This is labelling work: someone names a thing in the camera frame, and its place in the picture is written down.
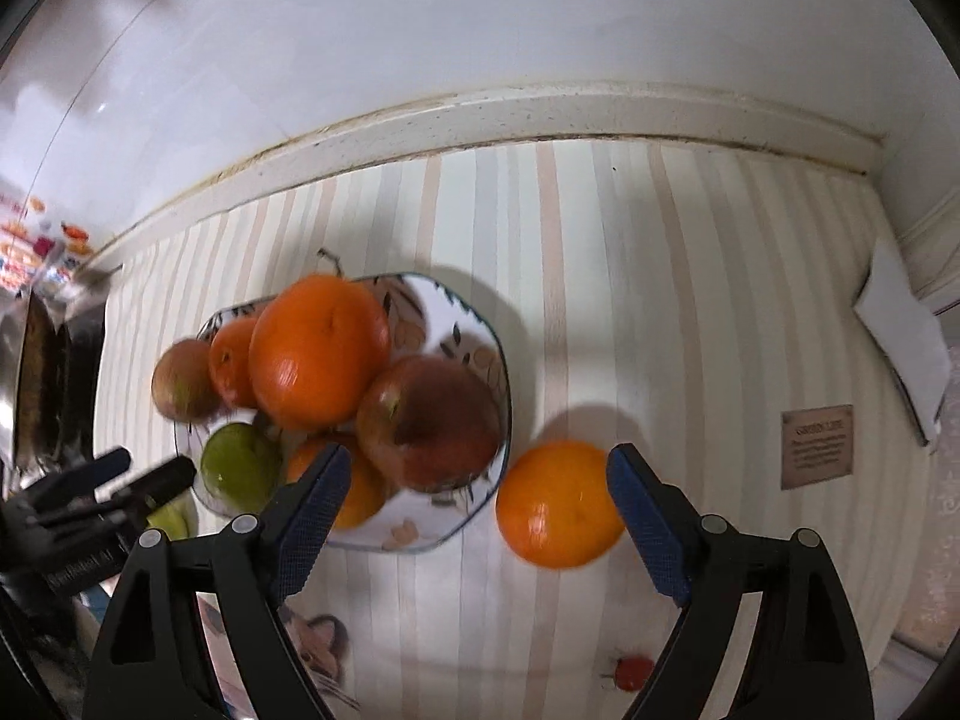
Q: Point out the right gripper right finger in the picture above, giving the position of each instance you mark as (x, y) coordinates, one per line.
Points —
(805, 659)

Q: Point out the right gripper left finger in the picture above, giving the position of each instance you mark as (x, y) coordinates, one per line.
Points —
(151, 659)

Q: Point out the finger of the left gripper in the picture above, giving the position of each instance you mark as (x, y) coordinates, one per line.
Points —
(137, 499)
(55, 491)

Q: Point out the small green apple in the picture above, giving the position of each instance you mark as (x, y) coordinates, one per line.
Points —
(177, 519)

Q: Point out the large green apple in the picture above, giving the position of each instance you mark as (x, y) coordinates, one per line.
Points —
(241, 467)

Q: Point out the yellowish red apple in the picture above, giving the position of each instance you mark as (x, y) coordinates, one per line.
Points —
(181, 387)

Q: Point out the small orange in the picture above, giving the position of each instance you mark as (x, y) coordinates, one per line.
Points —
(228, 363)
(369, 490)

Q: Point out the large orange with stem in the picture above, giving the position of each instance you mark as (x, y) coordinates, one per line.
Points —
(315, 350)

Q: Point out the orange mandarin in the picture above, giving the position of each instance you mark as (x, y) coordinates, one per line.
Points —
(554, 509)

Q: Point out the dark red apple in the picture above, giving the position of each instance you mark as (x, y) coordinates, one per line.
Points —
(429, 424)

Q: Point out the metal wok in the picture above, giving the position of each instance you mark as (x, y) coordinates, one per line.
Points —
(55, 376)

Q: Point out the cherry tomato with stem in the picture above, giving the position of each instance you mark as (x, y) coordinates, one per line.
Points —
(628, 673)

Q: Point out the brown label patch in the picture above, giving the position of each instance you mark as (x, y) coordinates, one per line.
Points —
(817, 445)

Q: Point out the striped table mat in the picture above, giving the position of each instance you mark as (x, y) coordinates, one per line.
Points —
(676, 297)

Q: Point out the white folded paper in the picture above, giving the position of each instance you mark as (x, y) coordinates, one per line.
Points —
(909, 336)

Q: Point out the floral ceramic plate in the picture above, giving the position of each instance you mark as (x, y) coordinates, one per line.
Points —
(426, 318)

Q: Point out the colourful wall stickers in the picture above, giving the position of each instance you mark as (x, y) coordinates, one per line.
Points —
(40, 250)

